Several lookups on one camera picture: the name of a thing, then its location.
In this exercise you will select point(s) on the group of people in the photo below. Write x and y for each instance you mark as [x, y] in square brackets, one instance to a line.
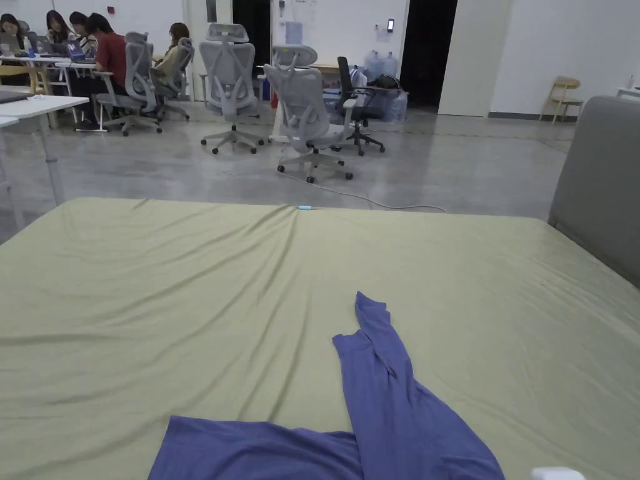
[57, 31]

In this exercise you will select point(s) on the clear water jug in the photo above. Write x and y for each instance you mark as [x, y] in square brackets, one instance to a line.
[373, 62]
[390, 63]

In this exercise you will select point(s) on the black bag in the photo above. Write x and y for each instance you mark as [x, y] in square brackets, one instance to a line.
[387, 82]

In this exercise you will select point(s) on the blue long-sleeved shirt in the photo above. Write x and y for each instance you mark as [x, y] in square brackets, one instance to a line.
[395, 400]

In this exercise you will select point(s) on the bed with pale green sheet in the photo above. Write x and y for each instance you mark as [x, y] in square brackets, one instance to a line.
[150, 300]

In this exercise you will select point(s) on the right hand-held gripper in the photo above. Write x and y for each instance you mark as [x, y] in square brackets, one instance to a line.
[555, 474]

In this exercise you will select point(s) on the grey padded headboard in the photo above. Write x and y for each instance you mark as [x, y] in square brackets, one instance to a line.
[600, 190]

